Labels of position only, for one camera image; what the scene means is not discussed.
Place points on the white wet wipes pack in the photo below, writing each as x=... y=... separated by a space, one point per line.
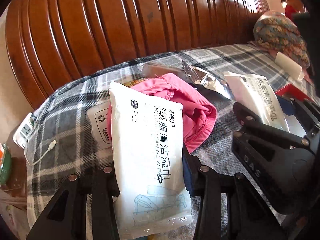
x=254 y=92

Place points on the white paper roll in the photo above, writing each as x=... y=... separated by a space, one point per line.
x=288 y=65

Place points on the silver foil pouch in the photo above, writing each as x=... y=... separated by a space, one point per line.
x=198 y=76

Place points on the white power strip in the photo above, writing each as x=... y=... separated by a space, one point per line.
x=23 y=131

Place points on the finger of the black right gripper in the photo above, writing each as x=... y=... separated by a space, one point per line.
x=301 y=119

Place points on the green bottle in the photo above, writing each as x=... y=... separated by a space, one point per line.
x=6 y=164

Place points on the grey plaid blanket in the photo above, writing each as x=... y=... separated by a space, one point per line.
x=61 y=142

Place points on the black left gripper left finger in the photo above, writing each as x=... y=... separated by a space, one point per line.
x=64 y=217

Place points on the colourful snack bag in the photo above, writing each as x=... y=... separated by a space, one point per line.
x=135 y=82

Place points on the brown wooden headboard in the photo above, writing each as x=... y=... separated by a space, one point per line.
x=53 y=42

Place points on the small white packet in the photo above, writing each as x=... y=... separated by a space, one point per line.
x=97 y=117

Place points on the floral fabric bundle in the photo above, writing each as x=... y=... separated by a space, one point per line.
x=275 y=31

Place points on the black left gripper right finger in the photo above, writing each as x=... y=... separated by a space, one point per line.
x=248 y=215

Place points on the pink garment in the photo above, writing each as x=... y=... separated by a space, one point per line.
x=185 y=104

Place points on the red box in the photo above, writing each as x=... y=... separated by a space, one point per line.
x=291 y=91

